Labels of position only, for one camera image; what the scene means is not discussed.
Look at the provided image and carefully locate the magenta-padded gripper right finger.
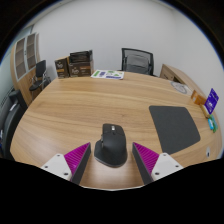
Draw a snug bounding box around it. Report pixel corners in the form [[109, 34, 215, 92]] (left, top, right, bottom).
[[131, 142, 184, 185]]

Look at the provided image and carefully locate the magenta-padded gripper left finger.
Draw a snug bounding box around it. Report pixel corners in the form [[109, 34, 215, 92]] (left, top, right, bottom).
[[40, 142, 92, 185]]

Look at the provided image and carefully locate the black computer mouse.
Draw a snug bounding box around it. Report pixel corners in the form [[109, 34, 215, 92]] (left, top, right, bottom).
[[93, 123, 129, 168]]

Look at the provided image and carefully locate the dark grey mouse pad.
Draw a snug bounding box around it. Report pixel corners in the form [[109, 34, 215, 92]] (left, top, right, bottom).
[[148, 105, 202, 155]]

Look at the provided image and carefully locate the blue packet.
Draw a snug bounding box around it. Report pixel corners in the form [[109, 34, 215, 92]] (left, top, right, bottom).
[[207, 116, 214, 131]]

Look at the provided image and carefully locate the small tan box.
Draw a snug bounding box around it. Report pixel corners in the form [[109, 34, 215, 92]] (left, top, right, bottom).
[[200, 105, 211, 120]]

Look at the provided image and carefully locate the green packet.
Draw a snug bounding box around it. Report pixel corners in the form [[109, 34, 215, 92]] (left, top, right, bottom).
[[209, 114, 220, 134]]

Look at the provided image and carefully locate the black padded office chair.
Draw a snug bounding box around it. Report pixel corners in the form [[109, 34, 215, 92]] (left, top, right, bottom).
[[0, 89, 28, 159]]

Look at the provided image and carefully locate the orange-brown small box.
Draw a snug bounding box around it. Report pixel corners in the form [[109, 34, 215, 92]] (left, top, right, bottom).
[[190, 89, 208, 107]]

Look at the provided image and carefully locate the round grey patterned disc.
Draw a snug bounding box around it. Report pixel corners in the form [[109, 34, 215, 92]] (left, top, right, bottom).
[[170, 80, 193, 95]]

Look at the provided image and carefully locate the purple standing sign card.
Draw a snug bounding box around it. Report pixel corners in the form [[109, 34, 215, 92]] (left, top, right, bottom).
[[204, 87, 220, 115]]

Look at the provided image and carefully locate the wide brown cardboard box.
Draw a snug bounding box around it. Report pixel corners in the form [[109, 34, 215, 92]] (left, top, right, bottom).
[[67, 60, 94, 78]]

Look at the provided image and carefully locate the wooden side cabinet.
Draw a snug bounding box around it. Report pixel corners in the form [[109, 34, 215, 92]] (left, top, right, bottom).
[[159, 63, 198, 91]]

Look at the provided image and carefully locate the white printed paper sheet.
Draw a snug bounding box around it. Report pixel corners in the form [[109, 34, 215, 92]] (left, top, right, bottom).
[[90, 69, 125, 81]]

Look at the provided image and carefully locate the small brown cardboard box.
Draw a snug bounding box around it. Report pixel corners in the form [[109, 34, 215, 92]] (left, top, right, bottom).
[[54, 56, 71, 80]]

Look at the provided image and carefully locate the small black visitor chair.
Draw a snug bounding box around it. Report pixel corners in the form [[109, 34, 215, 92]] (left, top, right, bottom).
[[28, 59, 52, 93]]

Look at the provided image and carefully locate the black mesh office chair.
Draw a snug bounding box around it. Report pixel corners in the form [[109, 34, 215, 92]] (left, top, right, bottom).
[[120, 47, 155, 77]]

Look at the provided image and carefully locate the black cardboard box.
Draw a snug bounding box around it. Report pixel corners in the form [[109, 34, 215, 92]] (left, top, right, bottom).
[[69, 49, 94, 64]]

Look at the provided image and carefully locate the wooden shelf unit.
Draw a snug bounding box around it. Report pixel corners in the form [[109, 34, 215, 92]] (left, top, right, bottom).
[[9, 32, 42, 106]]

